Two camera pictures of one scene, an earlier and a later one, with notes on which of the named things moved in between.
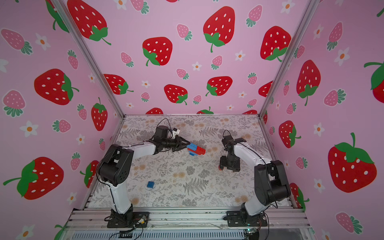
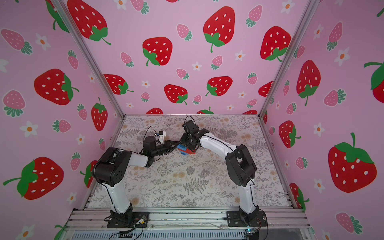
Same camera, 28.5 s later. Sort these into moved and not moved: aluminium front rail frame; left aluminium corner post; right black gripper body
Moved: right black gripper body
Not moved: left aluminium corner post; aluminium front rail frame
